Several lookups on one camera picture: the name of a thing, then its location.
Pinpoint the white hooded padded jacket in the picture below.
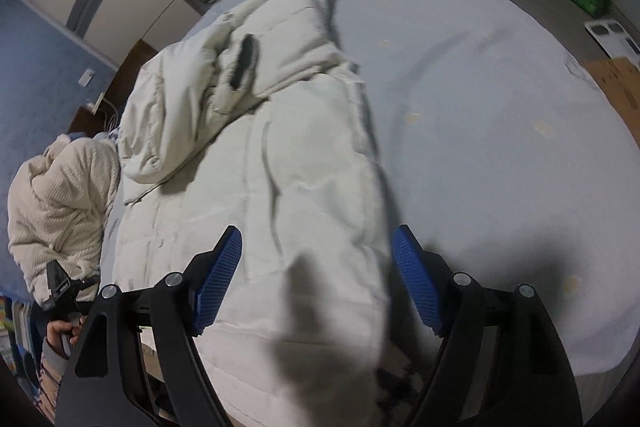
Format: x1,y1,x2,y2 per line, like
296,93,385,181
111,0,392,426

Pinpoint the person's left hand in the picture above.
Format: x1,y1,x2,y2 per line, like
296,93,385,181
46,317,86,359

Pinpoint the cream knitted blanket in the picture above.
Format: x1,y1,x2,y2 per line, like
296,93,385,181
8,134,120,305

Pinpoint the light blue bed sheet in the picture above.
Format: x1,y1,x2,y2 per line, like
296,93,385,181
98,0,640,377

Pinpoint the dark wooden headboard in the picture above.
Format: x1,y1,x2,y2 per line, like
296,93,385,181
67,40,157,136

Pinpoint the brown cardboard box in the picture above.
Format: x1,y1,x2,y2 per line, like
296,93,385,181
584,57,640,144

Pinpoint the white bathroom scale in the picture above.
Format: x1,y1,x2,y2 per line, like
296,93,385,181
584,18,640,65

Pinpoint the white charger cable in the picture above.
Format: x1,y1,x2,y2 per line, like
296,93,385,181
84,92,124,134

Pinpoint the white wall socket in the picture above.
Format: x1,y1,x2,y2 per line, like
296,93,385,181
78,68,96,87

